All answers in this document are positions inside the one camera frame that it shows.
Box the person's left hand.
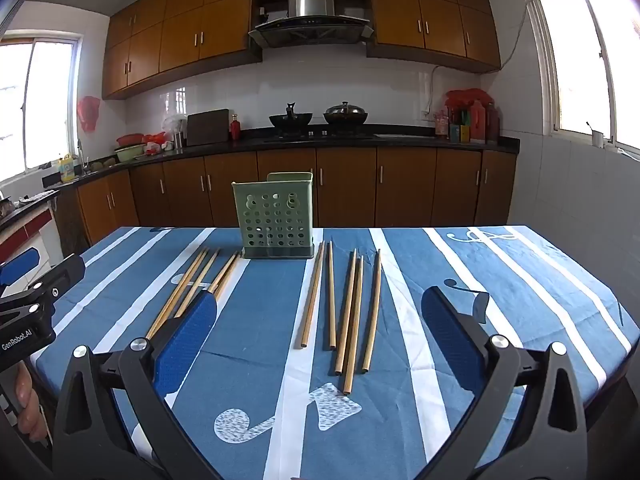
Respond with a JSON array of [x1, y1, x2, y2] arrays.
[[14, 362, 51, 443]]

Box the blue white striped tablecloth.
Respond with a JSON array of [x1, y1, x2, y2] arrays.
[[30, 225, 640, 480]]

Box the red white side cabinet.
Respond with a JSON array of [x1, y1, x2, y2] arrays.
[[0, 200, 61, 266]]

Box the steel range hood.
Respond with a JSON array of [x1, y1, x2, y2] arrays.
[[248, 0, 375, 50]]

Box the red oil jug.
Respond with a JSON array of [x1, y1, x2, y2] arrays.
[[469, 100, 488, 143]]

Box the black wok with lid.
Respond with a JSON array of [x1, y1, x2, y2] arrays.
[[323, 101, 369, 126]]

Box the wall cable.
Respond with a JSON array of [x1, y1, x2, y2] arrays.
[[424, 5, 531, 116]]

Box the window with white frame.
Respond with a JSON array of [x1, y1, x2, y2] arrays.
[[520, 0, 640, 156], [0, 35, 83, 181]]

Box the brown base cabinets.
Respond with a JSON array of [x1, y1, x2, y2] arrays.
[[50, 147, 518, 246]]

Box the green perforated chopstick holder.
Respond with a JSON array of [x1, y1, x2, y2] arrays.
[[231, 172, 316, 261]]

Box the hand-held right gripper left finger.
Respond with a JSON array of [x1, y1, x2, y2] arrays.
[[52, 287, 223, 480]]

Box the red hanging plastic bag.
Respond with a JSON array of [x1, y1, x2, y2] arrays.
[[76, 96, 102, 133]]

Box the black gas stove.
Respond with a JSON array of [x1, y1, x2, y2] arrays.
[[263, 130, 381, 142]]

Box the dark red jug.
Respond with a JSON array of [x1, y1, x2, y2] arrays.
[[485, 102, 501, 143]]

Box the black wok with handle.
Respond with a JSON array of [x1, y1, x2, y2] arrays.
[[269, 102, 313, 128]]

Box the black kitchen countertop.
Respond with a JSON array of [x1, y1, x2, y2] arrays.
[[0, 127, 521, 221]]

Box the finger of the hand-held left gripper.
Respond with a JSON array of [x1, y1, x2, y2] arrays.
[[0, 247, 42, 288], [27, 253, 86, 311]]

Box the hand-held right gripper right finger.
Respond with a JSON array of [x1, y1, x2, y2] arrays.
[[421, 286, 588, 480]]

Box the dark cutting board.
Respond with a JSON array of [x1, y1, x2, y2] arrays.
[[186, 109, 231, 147]]

